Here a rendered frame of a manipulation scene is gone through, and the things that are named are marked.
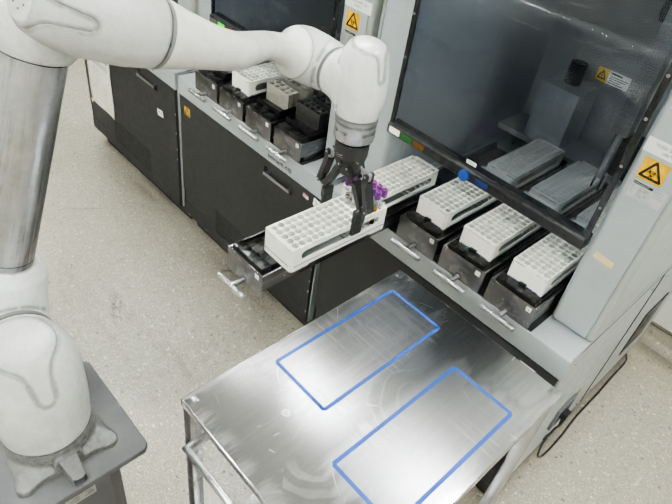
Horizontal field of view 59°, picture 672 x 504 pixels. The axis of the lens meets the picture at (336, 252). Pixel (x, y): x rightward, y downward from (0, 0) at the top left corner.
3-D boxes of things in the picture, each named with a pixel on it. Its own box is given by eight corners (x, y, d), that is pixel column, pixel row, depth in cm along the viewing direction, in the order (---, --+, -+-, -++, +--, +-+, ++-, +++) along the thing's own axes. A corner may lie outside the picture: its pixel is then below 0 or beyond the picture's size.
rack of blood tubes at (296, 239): (356, 206, 152) (360, 187, 148) (384, 227, 146) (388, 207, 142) (262, 248, 135) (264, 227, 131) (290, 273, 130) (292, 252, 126)
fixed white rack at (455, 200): (477, 182, 179) (483, 164, 175) (504, 198, 174) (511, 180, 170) (413, 214, 162) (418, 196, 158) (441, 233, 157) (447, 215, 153)
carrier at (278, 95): (292, 111, 195) (294, 94, 191) (287, 112, 193) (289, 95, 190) (270, 96, 200) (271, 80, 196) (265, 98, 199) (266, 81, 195)
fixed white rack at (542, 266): (564, 235, 164) (573, 217, 160) (597, 254, 159) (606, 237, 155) (504, 277, 147) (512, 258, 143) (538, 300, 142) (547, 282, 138)
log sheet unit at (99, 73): (91, 101, 295) (81, 30, 273) (118, 125, 282) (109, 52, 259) (87, 102, 294) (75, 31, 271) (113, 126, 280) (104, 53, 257)
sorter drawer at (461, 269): (565, 186, 197) (576, 163, 191) (602, 207, 190) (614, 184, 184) (426, 271, 155) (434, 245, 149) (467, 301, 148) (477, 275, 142)
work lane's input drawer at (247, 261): (408, 183, 186) (414, 159, 180) (441, 205, 179) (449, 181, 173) (212, 273, 144) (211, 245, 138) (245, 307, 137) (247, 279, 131)
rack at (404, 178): (409, 171, 179) (414, 154, 175) (434, 187, 174) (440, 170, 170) (338, 203, 162) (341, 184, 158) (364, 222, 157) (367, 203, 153)
